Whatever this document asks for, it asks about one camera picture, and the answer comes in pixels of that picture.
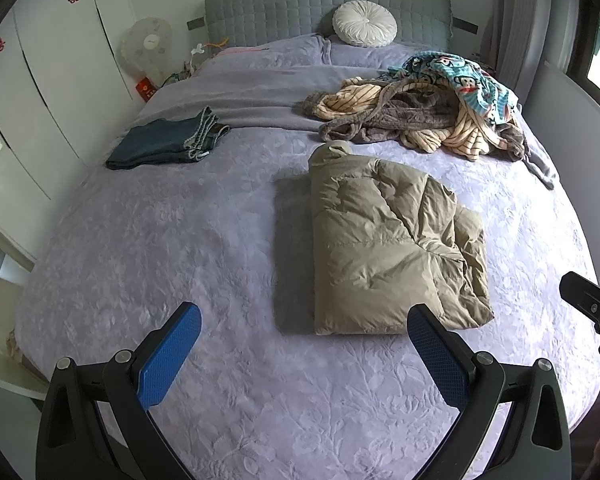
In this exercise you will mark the small red box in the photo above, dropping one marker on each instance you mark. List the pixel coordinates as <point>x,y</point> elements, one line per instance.
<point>146,90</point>

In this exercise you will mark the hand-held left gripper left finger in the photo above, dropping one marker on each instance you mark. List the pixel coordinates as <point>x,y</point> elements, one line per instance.
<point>167,355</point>

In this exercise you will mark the white standing fan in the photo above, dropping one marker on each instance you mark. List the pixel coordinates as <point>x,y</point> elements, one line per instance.
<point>147,42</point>

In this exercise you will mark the white wardrobe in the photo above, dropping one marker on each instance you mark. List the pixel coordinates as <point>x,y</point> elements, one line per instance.
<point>45,100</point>

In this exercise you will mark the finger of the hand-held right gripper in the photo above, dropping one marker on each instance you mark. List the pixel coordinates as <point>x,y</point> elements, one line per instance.
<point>582,294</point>

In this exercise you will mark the plain grey blanket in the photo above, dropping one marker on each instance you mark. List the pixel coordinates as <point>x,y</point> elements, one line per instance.
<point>260,90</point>

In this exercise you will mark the folded dark blue jeans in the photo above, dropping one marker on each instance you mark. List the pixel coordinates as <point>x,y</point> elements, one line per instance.
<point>155,142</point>

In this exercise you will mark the white bedside shelf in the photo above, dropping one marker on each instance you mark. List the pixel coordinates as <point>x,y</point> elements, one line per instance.
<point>5,290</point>

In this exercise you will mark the cream striped fleece garment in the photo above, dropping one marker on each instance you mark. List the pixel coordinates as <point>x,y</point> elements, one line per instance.
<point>465,135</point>

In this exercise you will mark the blue cartoon print garment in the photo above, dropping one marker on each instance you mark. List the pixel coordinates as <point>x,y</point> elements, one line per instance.
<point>470,85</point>

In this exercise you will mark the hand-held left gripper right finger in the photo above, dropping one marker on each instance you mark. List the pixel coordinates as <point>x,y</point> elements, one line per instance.
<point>440,355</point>

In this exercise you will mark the lavender floral bedspread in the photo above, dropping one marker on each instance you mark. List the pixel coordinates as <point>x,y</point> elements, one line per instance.
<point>180,240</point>

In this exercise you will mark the grey curtain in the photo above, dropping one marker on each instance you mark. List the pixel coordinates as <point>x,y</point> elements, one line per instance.
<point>520,20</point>

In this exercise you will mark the grey quilted headboard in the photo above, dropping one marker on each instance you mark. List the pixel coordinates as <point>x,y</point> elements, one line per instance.
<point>270,10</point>

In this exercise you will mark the pile of unfolded clothes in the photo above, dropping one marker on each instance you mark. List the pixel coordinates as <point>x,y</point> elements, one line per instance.
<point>380,117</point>

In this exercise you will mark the round white cushion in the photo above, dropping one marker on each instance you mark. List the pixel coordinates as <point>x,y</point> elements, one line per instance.
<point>364,23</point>

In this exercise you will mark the beige puffer jacket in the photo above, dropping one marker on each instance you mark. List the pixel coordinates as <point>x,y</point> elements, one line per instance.
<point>380,240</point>

